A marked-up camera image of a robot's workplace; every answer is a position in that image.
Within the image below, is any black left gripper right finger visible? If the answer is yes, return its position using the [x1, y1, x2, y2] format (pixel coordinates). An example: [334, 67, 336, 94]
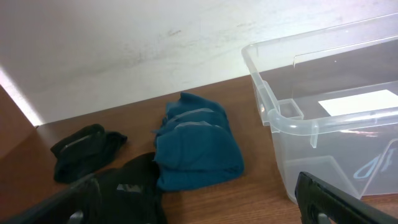
[295, 172, 397, 224]

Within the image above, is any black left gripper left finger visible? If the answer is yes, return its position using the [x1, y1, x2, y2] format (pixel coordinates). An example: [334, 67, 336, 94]
[5, 175, 101, 224]

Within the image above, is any large black folded garment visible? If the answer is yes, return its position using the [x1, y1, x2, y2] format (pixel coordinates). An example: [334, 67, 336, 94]
[70, 152, 169, 224]

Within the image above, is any small black folded garment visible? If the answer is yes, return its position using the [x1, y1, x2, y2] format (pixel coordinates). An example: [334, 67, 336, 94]
[50, 124, 127, 184]

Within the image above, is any clear plastic storage bin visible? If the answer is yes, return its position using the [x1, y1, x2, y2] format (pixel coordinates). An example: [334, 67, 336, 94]
[242, 14, 397, 200]

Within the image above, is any white label in bin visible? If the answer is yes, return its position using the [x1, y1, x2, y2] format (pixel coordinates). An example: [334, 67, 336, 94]
[318, 90, 397, 116]

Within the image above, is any teal blue folded garment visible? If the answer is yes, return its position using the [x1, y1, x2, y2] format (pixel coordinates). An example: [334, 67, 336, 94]
[154, 92, 244, 191]

